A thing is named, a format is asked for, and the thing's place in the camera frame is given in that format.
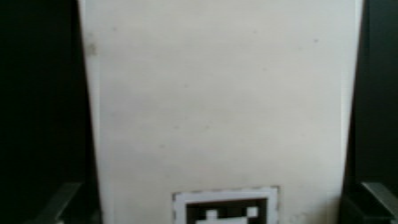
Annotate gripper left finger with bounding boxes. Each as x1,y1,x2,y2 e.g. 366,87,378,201
25,182,83,224

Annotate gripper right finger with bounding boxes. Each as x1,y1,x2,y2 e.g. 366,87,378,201
339,180,398,224

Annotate white box part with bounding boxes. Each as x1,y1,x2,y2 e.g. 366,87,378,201
76,0,364,224

